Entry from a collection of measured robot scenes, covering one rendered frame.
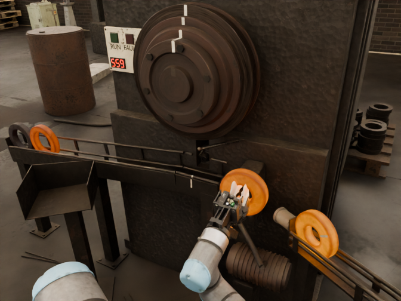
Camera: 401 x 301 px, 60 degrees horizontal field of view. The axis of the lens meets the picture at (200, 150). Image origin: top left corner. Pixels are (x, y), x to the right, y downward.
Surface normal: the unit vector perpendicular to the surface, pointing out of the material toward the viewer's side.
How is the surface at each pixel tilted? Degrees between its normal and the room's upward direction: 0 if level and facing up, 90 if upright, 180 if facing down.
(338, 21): 90
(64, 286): 2
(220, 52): 57
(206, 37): 41
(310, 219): 90
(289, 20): 90
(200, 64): 90
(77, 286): 16
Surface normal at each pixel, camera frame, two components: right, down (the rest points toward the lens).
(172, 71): -0.46, 0.43
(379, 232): -0.02, -0.88
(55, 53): 0.22, 0.46
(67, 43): 0.65, 0.35
